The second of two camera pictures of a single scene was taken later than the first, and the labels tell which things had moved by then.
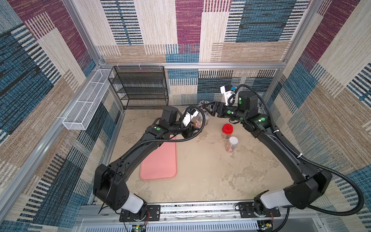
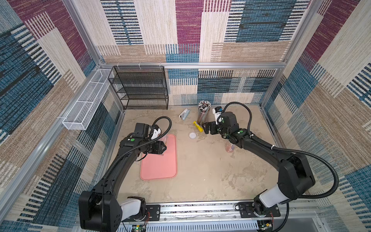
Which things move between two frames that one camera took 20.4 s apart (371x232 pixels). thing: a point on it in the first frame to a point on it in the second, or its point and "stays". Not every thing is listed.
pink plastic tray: [162, 164] stays
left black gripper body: [187, 133] to [154, 148]
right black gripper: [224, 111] to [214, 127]
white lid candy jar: [233, 141] stays
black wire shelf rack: [140, 86] stays
